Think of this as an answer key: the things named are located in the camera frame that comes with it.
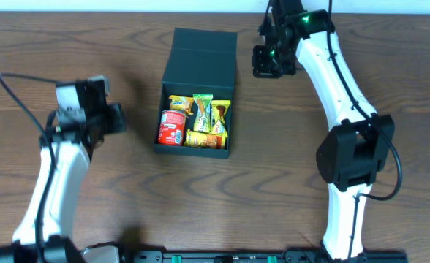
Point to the red Pringles can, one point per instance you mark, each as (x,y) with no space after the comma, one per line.
(171,128)

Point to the black gift box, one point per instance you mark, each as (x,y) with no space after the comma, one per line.
(196,105)

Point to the orange yellow snack packet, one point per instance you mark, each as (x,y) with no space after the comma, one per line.
(196,139)

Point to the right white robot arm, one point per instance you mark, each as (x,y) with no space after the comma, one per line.
(358,140)

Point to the yellow brown chocolate packet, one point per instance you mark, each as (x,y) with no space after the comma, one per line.
(218,112)

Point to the yellow biscuit packet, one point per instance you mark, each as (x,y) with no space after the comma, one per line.
(181,103)

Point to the green yellow snack packet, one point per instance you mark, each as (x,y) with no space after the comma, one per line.
(203,118)

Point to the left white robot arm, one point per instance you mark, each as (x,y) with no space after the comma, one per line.
(45,233)

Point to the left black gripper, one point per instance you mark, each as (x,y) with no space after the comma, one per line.
(114,118)

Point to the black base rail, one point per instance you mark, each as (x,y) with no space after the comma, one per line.
(237,257)

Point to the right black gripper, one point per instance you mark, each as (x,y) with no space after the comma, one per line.
(262,61)

